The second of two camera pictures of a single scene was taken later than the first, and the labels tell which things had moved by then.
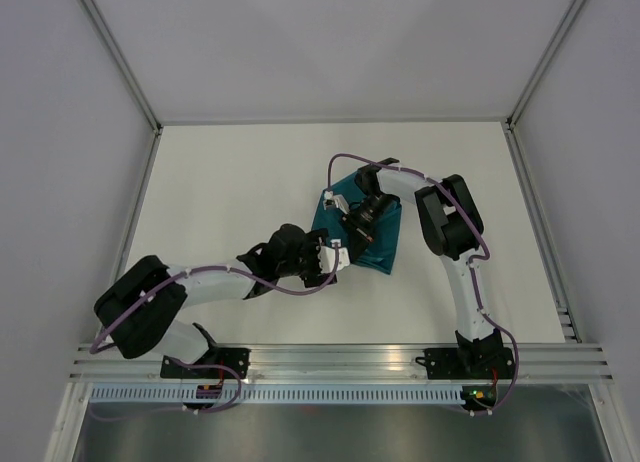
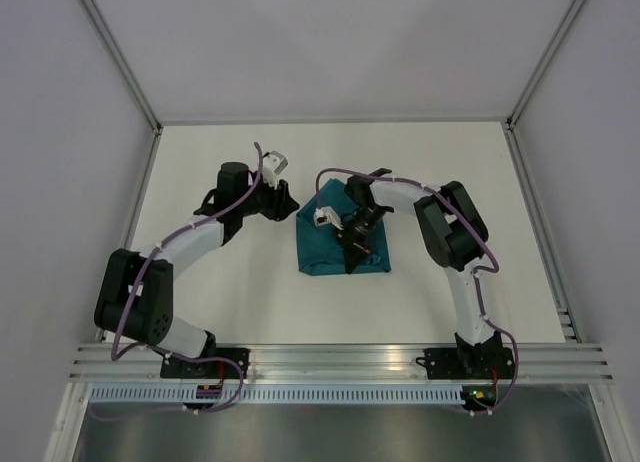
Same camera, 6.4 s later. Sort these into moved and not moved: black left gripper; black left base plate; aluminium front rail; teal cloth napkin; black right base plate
Moved: black left gripper; teal cloth napkin
Not moved: black right base plate; black left base plate; aluminium front rail
